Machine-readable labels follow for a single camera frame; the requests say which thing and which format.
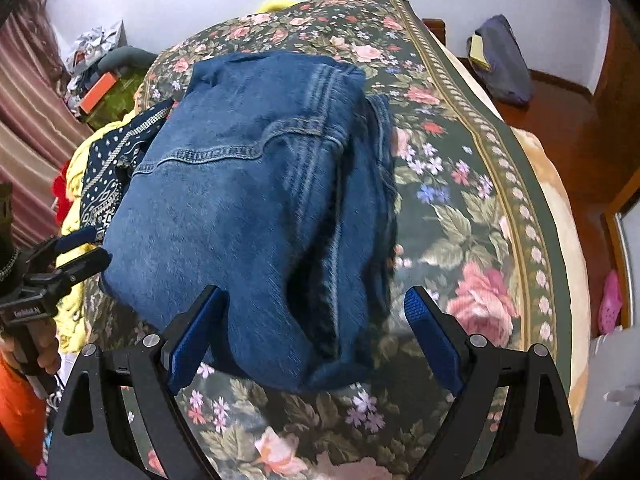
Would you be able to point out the white cabinet with stickers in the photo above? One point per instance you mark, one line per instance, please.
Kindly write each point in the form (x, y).
(600, 400)

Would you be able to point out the person's left hand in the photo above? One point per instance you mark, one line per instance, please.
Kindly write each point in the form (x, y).
(47, 352)

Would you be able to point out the grey rolled cushion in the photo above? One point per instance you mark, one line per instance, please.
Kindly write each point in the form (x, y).
(125, 57)

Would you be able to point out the bright yellow soft item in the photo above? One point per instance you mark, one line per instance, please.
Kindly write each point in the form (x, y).
(275, 4)

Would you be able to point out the blue denim jeans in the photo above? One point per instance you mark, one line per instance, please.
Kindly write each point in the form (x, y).
(240, 210)

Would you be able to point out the striped pink curtain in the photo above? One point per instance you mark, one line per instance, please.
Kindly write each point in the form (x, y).
(30, 125)

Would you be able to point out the orange box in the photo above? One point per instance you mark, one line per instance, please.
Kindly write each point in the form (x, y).
(99, 92)

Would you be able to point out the person's left forearm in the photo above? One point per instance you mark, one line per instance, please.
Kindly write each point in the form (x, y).
(17, 410)

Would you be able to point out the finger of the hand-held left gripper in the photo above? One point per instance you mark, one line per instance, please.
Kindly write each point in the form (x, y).
(75, 240)
(85, 266)

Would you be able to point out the navy patterned cloth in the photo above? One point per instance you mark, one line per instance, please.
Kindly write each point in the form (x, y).
(110, 170)

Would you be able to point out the red cloth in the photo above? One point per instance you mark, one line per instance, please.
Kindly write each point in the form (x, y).
(61, 187)

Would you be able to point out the crumpled silver wrapping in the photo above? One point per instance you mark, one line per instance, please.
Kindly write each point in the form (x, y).
(95, 42)

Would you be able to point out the dark floral bedspread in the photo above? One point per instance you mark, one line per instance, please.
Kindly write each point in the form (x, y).
(450, 185)

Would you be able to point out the green box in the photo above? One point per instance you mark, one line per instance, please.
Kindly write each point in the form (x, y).
(122, 102)

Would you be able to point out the pink clog shoe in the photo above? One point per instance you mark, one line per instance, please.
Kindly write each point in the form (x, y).
(611, 302)

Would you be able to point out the yellow knit cloth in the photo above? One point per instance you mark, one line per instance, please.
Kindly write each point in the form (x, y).
(72, 305)

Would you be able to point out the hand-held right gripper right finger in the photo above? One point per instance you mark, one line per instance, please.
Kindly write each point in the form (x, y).
(435, 340)

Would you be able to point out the wooden bed frame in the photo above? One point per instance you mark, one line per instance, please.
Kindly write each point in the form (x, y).
(434, 26)

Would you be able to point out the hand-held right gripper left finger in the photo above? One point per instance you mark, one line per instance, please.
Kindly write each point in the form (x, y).
(185, 355)

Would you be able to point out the wooden door frame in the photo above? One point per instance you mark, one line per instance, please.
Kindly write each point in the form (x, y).
(609, 230)

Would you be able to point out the grey purple backpack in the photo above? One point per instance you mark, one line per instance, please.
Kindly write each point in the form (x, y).
(505, 65)

